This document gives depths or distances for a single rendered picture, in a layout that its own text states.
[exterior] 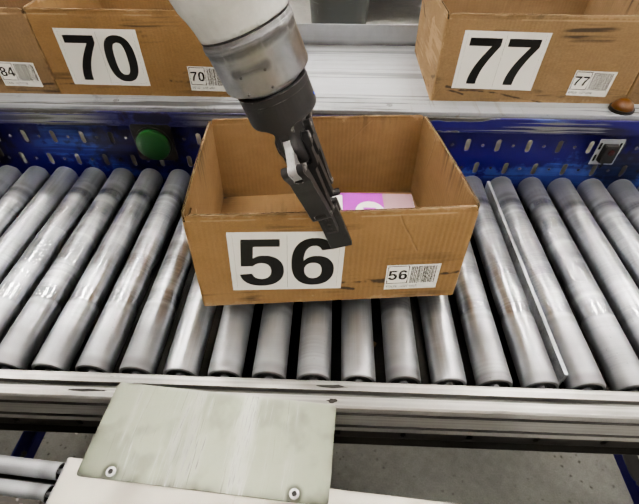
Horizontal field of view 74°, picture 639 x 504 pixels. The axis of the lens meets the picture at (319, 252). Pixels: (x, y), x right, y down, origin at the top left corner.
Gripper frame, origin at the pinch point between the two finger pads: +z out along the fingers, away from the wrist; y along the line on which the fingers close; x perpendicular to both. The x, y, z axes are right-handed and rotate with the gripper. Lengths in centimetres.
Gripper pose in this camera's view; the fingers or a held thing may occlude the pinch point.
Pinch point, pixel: (333, 223)
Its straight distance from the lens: 56.6
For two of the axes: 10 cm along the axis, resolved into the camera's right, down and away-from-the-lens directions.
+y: -0.4, 7.1, -7.0
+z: 3.4, 6.7, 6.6
